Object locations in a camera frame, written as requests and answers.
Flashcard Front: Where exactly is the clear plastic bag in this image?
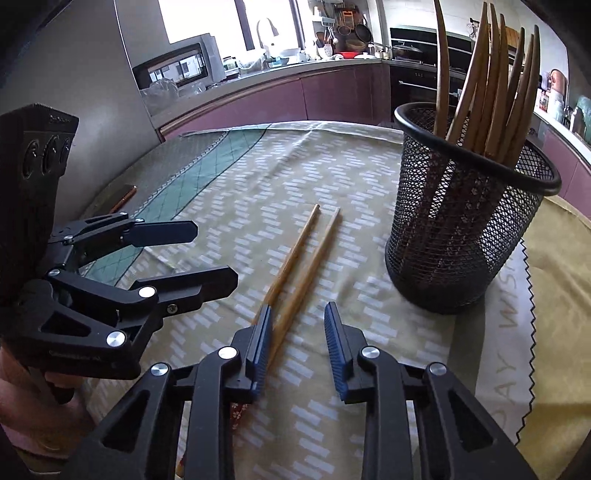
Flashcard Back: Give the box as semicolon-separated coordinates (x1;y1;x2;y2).
139;78;206;116

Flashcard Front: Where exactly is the left hand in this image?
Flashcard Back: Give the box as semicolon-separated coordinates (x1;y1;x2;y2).
1;348;95;459

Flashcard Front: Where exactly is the dark wooden chopstick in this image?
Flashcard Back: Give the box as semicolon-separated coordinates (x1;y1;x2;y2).
499;24;541;169

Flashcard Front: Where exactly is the black range hood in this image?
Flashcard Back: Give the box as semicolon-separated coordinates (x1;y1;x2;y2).
390;26;475;73

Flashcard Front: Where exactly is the kitchen window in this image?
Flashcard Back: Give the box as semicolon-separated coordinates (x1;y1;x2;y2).
158;1;298;48

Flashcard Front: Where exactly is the silver countertop microwave oven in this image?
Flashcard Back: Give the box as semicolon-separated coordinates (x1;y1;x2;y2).
132;33;226;90

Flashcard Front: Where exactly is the black built-in oven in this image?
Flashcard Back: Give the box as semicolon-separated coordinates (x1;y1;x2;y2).
389;60;466;128

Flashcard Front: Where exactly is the black mesh utensil cup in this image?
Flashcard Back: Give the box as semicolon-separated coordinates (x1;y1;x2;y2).
385;102;562;315

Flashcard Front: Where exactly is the pink lower cabinets right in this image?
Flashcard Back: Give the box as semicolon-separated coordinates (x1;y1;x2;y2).
534;117;590;218

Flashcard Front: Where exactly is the black camera box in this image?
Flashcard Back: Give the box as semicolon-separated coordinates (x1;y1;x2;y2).
1;104;79;286

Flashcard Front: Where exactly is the patterned tablecloth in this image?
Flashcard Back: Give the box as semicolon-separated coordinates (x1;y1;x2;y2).
87;122;590;479

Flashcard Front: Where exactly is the wooden chopstick bundle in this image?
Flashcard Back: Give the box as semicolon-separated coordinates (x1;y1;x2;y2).
484;14;508;160
447;2;489;144
434;0;450;139
464;3;501;155

